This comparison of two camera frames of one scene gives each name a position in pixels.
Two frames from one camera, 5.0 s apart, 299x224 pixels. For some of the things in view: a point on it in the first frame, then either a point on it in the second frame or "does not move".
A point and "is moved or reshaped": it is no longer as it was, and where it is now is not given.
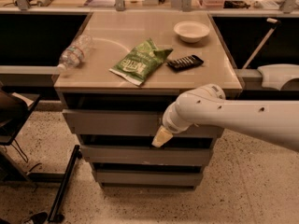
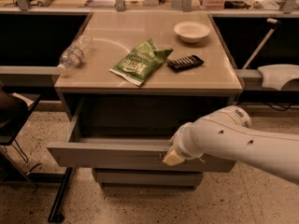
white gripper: (171, 124) → (184, 146)
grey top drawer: (127, 123) is moved or reshaped
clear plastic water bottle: (74, 54) does not move
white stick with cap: (262, 43) does not move
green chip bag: (139, 62) does not move
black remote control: (185, 63) does not move
